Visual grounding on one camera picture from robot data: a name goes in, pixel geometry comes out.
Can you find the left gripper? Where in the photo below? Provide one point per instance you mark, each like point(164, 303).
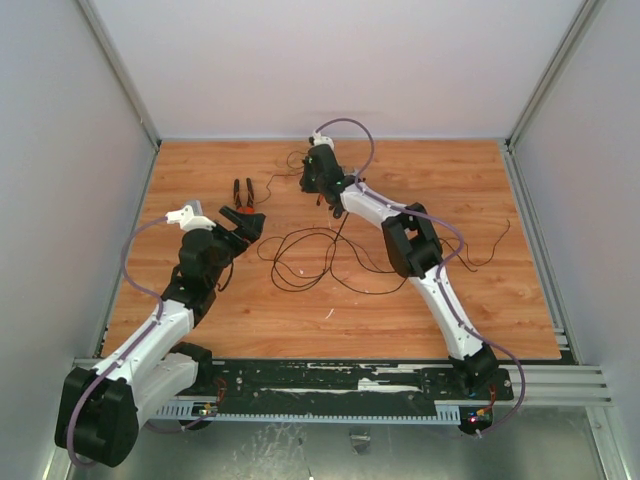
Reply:
point(248, 225)

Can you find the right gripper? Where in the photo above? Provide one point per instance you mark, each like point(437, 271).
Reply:
point(314, 176)

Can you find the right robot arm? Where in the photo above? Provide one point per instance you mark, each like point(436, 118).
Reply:
point(414, 252)

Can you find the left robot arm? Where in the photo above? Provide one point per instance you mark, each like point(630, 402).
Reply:
point(104, 407)

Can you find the black zip tie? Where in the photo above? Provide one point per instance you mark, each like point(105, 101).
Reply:
point(341, 226)

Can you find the black adjustable wrench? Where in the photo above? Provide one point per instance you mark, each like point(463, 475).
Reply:
point(337, 210)

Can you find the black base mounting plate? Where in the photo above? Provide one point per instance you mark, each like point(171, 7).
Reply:
point(207, 385)

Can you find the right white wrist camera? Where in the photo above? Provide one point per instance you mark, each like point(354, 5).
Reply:
point(317, 138)

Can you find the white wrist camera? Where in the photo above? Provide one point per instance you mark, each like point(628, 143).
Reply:
point(190, 217)
point(317, 138)

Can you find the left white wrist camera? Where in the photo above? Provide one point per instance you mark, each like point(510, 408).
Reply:
point(190, 217)

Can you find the grey slotted cable duct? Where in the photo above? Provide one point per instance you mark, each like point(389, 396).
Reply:
point(281, 407)

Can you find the left aluminium frame post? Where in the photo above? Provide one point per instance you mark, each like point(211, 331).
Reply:
point(116, 64)

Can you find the aluminium frame post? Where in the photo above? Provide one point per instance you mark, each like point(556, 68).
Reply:
point(116, 64)
point(563, 53)

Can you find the aluminium front rail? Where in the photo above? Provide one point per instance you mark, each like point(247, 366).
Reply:
point(539, 384)

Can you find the right aluminium frame post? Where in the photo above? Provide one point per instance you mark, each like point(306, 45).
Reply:
point(563, 53)

